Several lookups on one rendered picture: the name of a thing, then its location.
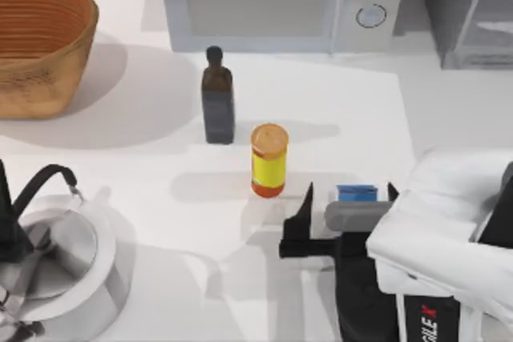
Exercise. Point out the blue box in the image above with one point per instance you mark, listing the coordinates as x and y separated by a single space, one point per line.
356 193

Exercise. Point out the pale grey rounded box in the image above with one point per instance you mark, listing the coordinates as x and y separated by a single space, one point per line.
352 216

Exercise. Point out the yellow and orange jar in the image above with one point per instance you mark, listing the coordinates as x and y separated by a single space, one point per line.
269 166

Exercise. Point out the dark brown bottle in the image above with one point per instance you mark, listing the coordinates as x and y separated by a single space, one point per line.
218 105

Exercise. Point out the pale microwave oven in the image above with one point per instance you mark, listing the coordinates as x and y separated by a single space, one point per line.
376 41

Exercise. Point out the round microwave knob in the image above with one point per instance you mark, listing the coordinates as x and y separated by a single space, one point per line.
371 16

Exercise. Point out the microwave oven door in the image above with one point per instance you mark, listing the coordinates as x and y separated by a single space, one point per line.
256 1

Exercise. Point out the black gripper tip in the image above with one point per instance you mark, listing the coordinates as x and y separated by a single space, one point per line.
9 218

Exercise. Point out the woven wooden basket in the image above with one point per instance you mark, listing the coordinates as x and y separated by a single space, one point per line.
36 77

